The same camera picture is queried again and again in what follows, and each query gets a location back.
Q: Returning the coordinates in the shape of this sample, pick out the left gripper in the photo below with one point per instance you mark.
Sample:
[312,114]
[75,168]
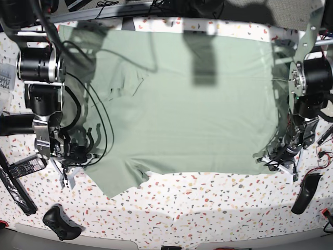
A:
[282,160]

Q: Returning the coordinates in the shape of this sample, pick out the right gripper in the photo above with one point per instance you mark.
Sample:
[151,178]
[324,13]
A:
[70,157]

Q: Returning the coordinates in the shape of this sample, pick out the green T-shirt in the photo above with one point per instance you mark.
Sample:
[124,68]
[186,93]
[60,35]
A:
[178,102]

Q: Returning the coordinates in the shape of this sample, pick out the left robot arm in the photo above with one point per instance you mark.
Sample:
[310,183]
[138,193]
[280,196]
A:
[309,90]

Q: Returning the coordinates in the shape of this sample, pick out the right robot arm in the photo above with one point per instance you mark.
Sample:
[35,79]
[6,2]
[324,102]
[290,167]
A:
[41,67]

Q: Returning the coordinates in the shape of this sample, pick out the black TV remote control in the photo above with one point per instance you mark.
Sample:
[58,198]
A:
[27,166]

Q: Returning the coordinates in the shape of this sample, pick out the small red clip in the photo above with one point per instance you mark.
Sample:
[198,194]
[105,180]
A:
[325,213]

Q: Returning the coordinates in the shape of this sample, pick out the long black bar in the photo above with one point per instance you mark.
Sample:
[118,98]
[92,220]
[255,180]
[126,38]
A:
[16,190]

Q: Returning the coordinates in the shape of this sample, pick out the black game controller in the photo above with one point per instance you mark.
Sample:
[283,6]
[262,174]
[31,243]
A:
[57,221]

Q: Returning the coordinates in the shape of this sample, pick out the clear plastic parts box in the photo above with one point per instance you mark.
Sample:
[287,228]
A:
[7,76]

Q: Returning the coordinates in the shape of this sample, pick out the terrazzo patterned table cloth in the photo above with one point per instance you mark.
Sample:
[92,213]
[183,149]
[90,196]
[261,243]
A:
[190,210]

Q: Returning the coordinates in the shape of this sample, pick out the black cylindrical handle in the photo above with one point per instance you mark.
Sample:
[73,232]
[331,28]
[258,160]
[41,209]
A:
[17,124]

